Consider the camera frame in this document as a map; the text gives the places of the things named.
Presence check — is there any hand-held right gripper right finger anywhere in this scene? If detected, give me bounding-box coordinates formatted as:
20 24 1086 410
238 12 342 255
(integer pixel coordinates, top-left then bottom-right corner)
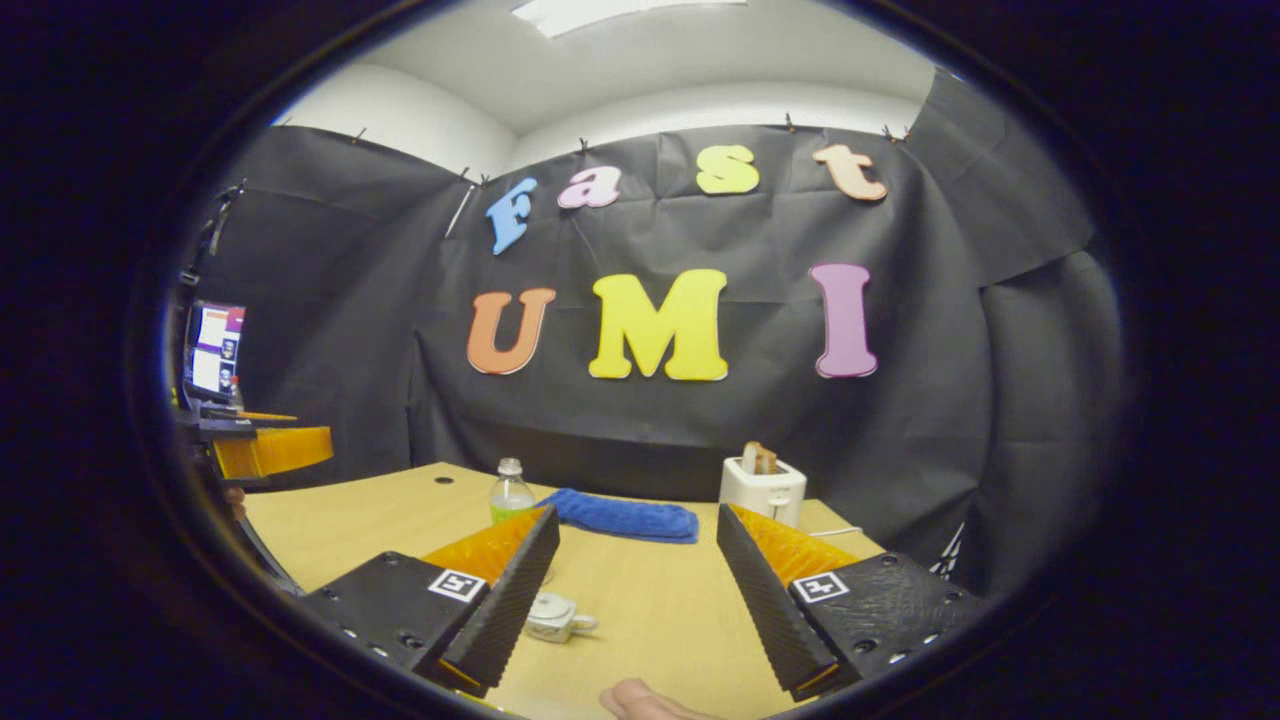
715 503 986 706

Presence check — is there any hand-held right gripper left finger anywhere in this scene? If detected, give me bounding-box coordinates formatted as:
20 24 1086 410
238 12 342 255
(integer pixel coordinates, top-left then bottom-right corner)
295 503 561 699

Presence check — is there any white teacup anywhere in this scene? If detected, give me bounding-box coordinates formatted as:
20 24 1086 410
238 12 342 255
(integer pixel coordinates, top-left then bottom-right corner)
525 592 599 644

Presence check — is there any clear water bottle green label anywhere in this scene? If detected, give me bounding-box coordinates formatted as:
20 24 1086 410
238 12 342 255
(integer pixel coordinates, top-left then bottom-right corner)
489 458 538 526

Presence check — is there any computer monitor screen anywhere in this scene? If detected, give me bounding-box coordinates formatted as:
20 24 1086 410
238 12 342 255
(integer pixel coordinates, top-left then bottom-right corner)
188 300 247 399

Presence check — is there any white toaster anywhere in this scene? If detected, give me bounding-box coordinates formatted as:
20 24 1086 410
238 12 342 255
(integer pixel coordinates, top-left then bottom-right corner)
719 457 808 529

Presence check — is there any blue folded towel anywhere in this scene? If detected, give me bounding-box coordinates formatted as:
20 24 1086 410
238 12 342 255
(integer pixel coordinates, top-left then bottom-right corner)
545 488 700 545

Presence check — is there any ceiling light panel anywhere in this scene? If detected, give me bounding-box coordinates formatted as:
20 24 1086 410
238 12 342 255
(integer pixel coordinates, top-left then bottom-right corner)
512 0 747 39

